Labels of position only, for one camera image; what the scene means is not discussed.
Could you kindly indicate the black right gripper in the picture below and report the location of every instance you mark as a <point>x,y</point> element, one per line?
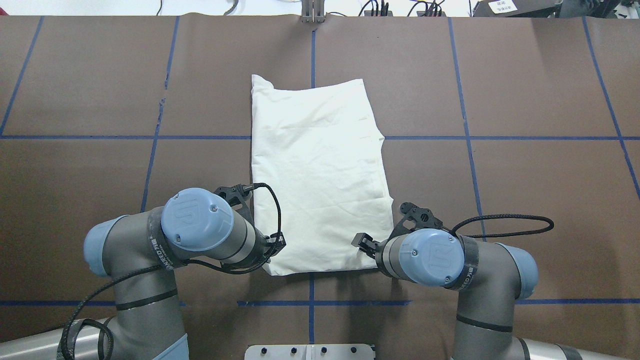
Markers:
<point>364,243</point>

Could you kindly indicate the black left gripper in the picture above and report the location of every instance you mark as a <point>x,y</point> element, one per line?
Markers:
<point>270,244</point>

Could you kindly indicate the cream long-sleeve cat shirt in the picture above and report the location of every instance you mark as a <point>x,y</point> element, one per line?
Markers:
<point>320,150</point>

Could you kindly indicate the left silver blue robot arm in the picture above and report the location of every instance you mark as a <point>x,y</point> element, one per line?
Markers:
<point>137,315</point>

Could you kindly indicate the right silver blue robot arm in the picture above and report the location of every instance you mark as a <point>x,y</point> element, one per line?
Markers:
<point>488,277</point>

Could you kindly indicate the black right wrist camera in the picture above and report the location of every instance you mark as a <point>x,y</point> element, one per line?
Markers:
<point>415,218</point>

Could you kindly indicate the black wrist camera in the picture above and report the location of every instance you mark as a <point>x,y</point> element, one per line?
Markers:
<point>415,218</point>
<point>237,197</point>

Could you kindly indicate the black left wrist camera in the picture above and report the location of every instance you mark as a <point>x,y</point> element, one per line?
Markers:
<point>237,197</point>

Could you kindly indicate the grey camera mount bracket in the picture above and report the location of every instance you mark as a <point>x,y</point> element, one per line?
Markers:
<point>313,11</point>

